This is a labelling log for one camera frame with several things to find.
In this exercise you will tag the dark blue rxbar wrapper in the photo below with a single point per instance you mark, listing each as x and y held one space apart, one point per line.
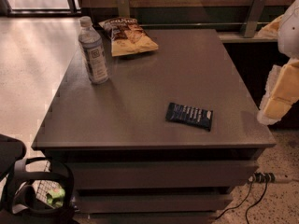
189 115

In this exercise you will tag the clear plastic water bottle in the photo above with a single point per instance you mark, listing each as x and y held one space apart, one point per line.
93 52

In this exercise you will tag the wire mesh basket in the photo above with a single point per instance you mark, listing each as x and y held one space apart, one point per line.
43 186

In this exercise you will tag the metal wall rail bracket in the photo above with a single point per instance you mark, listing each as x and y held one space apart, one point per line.
248 29

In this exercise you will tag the grey drawer cabinet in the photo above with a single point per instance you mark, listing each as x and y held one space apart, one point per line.
131 165

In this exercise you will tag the white power strip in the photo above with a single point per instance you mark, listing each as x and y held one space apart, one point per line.
270 178

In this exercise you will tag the green crumpled packet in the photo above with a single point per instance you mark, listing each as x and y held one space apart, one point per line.
55 197

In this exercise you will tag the brown and yellow chip bag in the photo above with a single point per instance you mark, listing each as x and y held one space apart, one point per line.
127 37

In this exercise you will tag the black office chair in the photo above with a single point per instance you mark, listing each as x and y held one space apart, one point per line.
19 202

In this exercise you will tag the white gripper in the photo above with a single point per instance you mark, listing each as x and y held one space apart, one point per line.
290 34

